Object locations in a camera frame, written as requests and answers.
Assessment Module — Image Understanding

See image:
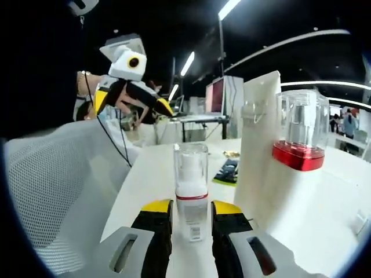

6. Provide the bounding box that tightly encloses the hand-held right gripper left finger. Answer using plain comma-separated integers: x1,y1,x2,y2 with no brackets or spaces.
97,199,174,278

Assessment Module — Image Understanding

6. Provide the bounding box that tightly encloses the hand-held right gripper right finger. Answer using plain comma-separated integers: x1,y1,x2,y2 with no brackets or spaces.
210,200,296,278

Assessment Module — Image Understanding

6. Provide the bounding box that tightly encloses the white red-collared skincare pump bottle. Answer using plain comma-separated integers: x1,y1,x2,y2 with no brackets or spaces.
268,89,331,232

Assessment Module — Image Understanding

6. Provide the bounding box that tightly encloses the person's left hand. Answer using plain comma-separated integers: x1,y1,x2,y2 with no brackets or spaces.
75,71,146,116

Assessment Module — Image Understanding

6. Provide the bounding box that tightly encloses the white ceiling unit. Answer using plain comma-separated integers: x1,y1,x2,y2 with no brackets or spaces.
100,33,146,63

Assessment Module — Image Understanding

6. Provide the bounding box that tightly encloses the red screen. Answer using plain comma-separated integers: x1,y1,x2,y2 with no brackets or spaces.
205,78,225,114

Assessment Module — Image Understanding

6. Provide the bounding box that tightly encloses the white worn device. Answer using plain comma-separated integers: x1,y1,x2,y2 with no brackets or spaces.
68,0,99,15

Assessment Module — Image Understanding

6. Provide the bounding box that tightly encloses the green black packet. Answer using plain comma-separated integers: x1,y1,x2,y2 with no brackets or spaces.
213,158,240,186

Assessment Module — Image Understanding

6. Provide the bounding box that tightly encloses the black stand pole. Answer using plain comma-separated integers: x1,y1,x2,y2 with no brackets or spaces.
217,11,230,140

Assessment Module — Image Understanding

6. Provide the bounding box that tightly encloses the white mesh chair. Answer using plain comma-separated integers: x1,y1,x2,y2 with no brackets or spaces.
4,118,140,276

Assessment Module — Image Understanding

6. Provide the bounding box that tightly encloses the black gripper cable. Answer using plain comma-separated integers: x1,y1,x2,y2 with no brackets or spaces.
83,71,131,167

